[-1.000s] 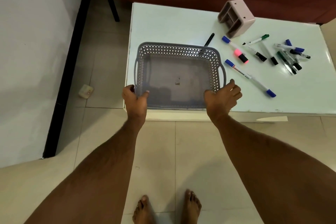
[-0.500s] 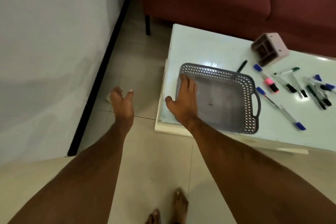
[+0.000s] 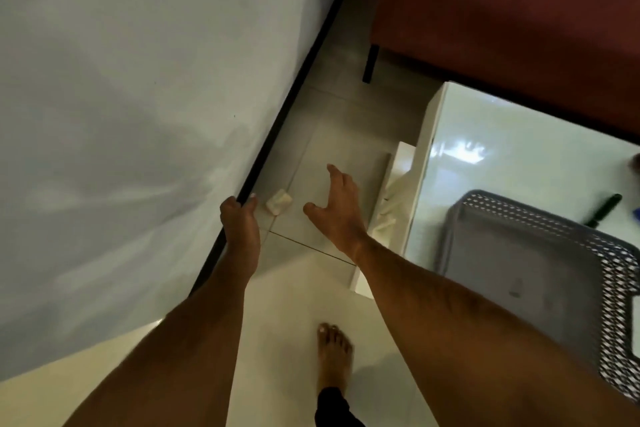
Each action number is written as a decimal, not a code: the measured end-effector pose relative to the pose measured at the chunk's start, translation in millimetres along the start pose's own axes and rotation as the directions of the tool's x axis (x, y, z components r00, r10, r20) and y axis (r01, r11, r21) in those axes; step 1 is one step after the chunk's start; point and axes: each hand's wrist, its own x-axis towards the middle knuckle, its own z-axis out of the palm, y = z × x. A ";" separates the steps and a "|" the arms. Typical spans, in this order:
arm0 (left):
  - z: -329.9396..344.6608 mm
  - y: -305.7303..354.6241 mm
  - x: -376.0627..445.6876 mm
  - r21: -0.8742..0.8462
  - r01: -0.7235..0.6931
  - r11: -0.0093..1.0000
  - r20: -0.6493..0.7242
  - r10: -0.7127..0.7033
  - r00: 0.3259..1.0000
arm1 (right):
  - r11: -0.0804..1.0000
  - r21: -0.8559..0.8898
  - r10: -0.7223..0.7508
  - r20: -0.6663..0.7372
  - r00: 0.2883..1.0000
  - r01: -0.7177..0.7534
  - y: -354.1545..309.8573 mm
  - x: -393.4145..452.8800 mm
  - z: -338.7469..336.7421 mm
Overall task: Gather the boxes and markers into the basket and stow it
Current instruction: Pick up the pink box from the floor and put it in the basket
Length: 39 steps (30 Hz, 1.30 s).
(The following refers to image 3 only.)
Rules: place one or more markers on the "black baseboard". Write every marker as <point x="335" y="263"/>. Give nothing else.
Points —
<point x="294" y="96"/>

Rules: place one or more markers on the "person's left hand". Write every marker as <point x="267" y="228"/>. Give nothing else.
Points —
<point x="242" y="236"/>

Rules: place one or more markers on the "person's right forearm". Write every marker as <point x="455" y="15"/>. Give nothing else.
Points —
<point x="450" y="331"/>

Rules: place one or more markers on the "red sofa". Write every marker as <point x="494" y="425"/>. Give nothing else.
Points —
<point x="500" y="16"/>

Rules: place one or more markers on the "person's right foot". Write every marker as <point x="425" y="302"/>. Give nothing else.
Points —
<point x="334" y="356"/>

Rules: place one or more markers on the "black pen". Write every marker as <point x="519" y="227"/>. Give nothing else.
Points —
<point x="605" y="210"/>

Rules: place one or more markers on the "small pink box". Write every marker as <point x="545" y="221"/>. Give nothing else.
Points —
<point x="278" y="203"/>

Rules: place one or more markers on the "person's left forearm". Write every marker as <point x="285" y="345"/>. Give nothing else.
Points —
<point x="175" y="366"/>

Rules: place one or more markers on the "person's right hand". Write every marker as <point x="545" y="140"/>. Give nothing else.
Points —
<point x="345" y="221"/>

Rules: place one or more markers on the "grey perforated plastic basket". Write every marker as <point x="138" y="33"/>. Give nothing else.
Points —
<point x="525" y="261"/>

